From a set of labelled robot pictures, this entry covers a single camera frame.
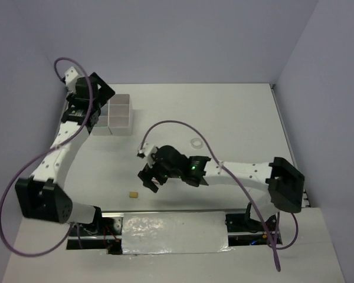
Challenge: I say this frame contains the yellow eraser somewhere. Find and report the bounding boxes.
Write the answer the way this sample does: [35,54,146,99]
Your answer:
[129,192,139,199]

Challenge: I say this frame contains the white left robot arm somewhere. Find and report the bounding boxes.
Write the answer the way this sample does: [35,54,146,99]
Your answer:
[15,68,115,235]

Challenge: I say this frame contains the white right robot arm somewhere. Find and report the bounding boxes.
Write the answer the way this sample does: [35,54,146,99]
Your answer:
[137,144,305,231]

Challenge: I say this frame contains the left white compartment organizer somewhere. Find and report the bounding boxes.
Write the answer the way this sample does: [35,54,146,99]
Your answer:
[91,106,112,136]

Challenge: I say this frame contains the white compartment organizer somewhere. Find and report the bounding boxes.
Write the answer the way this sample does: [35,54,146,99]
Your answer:
[91,106,112,136]
[108,94,133,136]

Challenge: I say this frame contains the right white compartment organizer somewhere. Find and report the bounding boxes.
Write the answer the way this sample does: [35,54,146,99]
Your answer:
[108,94,133,136]

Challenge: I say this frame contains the clear tape roll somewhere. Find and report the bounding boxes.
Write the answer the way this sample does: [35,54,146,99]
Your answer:
[191,137,204,149]

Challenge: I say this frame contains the silver foil covered panel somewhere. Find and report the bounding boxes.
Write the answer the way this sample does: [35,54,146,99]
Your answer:
[122,212,231,255]

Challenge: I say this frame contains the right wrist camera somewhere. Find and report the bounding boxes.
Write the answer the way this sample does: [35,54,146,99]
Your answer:
[137,143,158,167]

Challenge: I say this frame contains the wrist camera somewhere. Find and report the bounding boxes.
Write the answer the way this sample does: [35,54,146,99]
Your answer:
[137,143,158,167]
[64,67,81,92]

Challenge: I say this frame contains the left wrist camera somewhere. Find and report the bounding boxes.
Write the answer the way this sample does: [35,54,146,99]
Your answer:
[64,67,81,92]

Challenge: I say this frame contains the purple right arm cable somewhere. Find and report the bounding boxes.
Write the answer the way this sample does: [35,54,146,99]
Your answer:
[139,120,299,272]

